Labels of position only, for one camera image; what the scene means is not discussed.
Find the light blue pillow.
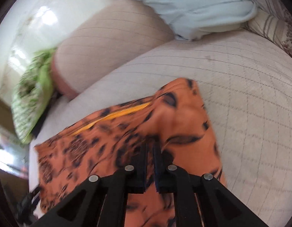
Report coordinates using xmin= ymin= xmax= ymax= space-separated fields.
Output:
xmin=138 ymin=0 xmax=258 ymax=40

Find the striped floral bed sheet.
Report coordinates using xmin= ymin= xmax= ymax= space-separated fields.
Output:
xmin=243 ymin=0 xmax=292 ymax=58

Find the orange black floral garment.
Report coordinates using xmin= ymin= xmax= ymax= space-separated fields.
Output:
xmin=35 ymin=78 xmax=226 ymax=213

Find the green white patterned pillow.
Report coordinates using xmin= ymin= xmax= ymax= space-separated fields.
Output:
xmin=11 ymin=48 xmax=57 ymax=144

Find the beige quilted bed cover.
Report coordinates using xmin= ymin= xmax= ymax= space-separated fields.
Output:
xmin=29 ymin=31 xmax=292 ymax=226

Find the beige quilted bolster cushion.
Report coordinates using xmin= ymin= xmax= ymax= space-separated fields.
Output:
xmin=51 ymin=0 xmax=174 ymax=100

